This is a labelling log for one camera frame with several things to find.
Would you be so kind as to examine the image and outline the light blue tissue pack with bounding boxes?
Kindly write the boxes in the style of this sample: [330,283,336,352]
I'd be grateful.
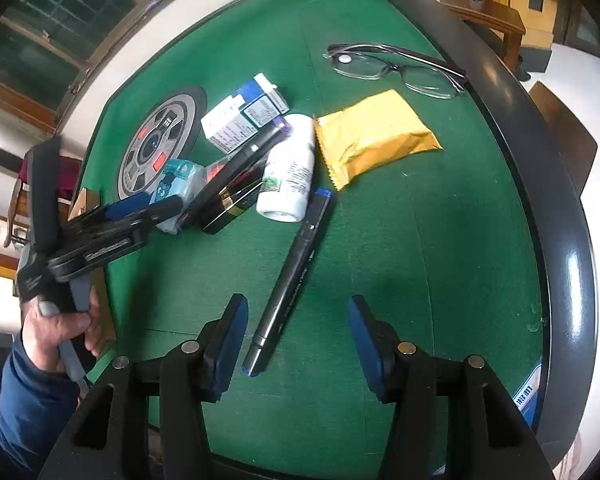
[150,158,206,236]

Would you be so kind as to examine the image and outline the brown chair back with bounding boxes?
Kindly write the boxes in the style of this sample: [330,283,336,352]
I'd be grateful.
[527,82,598,196]

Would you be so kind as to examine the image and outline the black marker pen blue cap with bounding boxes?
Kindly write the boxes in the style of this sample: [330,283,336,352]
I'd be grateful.
[242,188,333,376]

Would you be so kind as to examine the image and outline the wooden framed window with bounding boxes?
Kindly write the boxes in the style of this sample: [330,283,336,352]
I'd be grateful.
[0,0,241,126]

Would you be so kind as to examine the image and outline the clear frame eyeglasses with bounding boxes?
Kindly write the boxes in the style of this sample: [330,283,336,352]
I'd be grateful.
[324,42,468,101]

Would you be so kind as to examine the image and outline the black gold box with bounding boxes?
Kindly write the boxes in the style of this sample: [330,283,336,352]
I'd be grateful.
[200,165,266,235]

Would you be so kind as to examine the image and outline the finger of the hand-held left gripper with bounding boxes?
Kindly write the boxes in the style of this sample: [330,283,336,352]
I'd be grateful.
[47,196,185,283]
[72,196,153,233]

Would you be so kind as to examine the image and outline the wooden side table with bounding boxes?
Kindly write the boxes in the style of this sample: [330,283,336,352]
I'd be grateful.
[440,0,526,81]

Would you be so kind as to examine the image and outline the carved wooden chair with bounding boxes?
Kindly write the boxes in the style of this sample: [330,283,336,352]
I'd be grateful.
[4,175,32,261]

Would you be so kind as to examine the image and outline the blue patterned medicine box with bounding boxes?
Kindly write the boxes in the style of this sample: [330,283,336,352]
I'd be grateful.
[235,72,291,133]

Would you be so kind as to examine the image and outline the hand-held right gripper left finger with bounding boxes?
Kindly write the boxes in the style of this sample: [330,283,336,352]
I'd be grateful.
[37,292,251,480]

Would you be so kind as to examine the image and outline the blue white sticker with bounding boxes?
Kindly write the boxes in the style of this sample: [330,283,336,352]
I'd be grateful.
[512,365,544,428]

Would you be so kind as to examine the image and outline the clear red blister pack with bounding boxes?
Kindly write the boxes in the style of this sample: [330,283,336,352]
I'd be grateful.
[202,155,241,186]

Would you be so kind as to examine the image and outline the maroon cloth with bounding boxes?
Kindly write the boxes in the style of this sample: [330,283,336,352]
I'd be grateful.
[20,152,83,201]

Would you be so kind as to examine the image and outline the white plastic bottle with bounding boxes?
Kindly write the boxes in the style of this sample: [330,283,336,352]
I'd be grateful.
[256,114,317,223]

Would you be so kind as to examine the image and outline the round grey table control panel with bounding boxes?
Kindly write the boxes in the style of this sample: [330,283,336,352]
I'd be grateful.
[116,85,208,202]

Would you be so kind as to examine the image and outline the yellow foil packet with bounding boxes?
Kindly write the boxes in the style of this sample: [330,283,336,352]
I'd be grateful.
[313,89,443,191]

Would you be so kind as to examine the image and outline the person's left hand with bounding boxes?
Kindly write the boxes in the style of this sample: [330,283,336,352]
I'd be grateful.
[22,287,105,376]

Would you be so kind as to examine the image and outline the black pen purple cap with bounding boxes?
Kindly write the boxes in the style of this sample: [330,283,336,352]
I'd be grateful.
[180,116,293,231]

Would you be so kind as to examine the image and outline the person's left forearm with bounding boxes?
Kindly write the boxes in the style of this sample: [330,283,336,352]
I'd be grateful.
[0,335,88,476]

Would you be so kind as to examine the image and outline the white medicine box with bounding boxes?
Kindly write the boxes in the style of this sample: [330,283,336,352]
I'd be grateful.
[201,100,261,155]

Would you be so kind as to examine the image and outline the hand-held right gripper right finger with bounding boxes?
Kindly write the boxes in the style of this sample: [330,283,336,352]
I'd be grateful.
[346,295,556,480]

